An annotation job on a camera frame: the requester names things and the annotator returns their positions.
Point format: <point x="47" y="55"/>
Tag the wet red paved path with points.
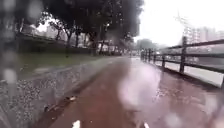
<point x="106" y="96"/>

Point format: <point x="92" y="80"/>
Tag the row of trees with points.
<point x="96" y="20"/>

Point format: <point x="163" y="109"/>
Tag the grass verge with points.
<point x="50" y="60"/>

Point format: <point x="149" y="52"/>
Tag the robot's own part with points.
<point x="76" y="124"/>
<point x="145" y="125"/>

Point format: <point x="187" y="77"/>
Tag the grey gravel strip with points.
<point x="30" y="93"/>

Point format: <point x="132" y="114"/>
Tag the pale tall building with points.
<point x="200" y="35"/>

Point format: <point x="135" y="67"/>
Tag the pale ground beyond fence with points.
<point x="206" y="75"/>

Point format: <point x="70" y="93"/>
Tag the dark wooden rail fence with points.
<point x="183" y="55"/>

